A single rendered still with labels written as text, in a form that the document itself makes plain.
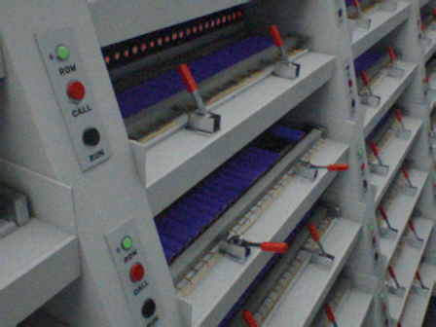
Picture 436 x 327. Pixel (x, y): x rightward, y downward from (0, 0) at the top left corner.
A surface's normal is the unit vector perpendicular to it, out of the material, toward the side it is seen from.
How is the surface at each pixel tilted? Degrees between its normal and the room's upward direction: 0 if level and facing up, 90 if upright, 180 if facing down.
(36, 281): 109
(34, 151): 90
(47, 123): 90
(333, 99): 90
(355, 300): 19
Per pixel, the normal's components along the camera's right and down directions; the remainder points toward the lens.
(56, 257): 0.86, 0.29
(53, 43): 0.83, -0.01
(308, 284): 0.06, -0.87
